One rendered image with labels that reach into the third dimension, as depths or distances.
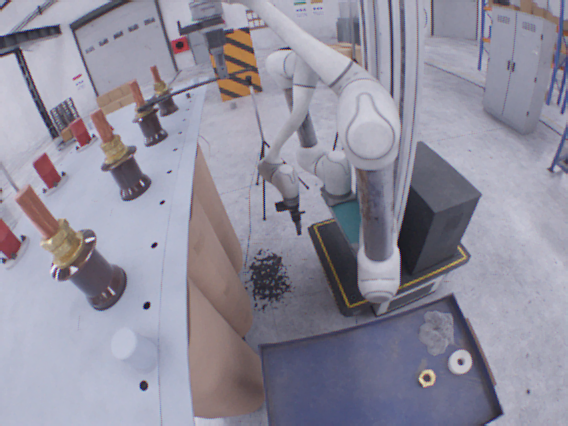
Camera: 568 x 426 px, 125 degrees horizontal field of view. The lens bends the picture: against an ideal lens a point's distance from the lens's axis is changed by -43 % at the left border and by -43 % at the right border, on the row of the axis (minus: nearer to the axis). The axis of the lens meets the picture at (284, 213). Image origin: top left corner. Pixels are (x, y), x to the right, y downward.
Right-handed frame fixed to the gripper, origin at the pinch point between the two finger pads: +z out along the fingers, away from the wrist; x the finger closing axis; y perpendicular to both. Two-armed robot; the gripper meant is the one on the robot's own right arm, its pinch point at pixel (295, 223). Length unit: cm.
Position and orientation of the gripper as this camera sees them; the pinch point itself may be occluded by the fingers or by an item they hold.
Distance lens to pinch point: 146.3
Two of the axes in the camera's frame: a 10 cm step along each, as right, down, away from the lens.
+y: 9.6, -2.7, 0.6
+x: -2.2, -6.5, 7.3
